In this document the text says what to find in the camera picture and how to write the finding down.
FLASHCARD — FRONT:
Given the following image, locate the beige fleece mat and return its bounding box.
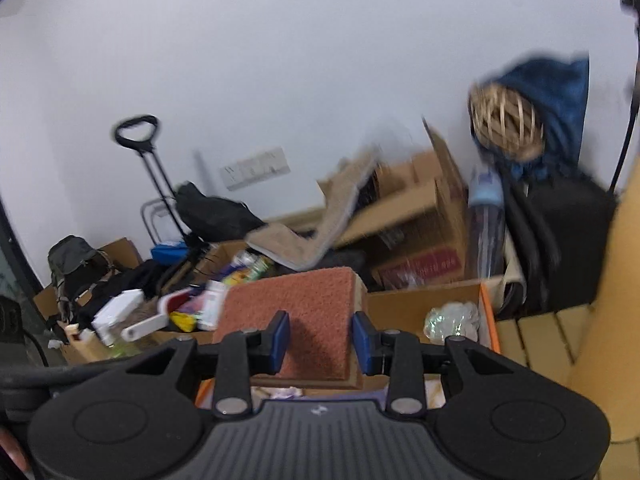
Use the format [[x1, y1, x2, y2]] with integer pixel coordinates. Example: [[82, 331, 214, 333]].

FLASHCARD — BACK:
[[244, 146, 380, 272]]

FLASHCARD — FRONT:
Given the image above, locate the red orange cardboard tray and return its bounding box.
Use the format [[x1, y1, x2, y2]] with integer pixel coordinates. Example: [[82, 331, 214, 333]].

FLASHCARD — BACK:
[[194, 279, 502, 409]]

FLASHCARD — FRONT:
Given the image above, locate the pink satin bow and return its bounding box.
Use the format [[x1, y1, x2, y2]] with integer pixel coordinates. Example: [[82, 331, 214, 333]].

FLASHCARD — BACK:
[[252, 387, 304, 401]]

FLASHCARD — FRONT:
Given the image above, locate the woven rattan ball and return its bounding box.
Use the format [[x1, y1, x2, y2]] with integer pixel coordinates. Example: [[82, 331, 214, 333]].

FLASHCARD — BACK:
[[469, 82, 546, 162]]

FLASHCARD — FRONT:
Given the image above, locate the white lint roller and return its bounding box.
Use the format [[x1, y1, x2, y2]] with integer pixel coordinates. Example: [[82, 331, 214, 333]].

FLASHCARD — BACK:
[[120, 289, 189, 342]]

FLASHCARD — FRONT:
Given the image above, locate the grey green backpack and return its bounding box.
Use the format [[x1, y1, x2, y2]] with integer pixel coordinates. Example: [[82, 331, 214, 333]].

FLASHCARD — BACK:
[[48, 235, 117, 323]]

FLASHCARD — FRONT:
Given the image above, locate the small brown cardboard box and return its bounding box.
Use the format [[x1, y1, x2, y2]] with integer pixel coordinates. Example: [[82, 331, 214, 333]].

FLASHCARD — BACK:
[[151, 240, 276, 344]]

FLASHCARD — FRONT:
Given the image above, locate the blue water bottle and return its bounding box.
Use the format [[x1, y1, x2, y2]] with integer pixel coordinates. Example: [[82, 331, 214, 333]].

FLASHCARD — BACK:
[[465, 165, 506, 280]]

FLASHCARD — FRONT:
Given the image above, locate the red scouring sponge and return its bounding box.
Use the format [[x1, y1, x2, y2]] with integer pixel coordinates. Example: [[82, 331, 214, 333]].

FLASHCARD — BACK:
[[213, 266, 367, 389]]

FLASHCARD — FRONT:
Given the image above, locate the person's left hand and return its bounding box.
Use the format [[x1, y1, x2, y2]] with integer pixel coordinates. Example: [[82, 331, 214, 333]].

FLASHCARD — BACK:
[[0, 428, 28, 472]]

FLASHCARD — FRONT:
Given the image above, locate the large open cardboard box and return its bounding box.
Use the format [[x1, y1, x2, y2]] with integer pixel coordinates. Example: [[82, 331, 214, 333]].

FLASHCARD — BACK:
[[334, 122, 466, 289]]

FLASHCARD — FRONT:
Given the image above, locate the dark blue jacket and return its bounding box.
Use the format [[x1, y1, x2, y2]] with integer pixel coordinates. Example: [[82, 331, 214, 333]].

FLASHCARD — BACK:
[[471, 54, 590, 181]]

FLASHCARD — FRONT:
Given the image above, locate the white wall socket strip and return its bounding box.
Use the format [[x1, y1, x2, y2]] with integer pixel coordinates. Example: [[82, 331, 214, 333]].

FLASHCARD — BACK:
[[219, 148, 291, 191]]

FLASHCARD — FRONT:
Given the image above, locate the purple knitted pouch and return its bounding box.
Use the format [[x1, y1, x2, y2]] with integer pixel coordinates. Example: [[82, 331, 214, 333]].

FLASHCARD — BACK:
[[371, 388, 387, 406]]

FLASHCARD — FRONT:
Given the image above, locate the black trolley handle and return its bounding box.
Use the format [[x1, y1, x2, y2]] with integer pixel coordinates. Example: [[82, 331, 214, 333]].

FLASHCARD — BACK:
[[112, 114, 203, 250]]

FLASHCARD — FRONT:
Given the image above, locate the black bag on trolley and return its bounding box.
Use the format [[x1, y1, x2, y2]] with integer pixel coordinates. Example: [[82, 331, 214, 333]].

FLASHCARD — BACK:
[[175, 182, 266, 243]]

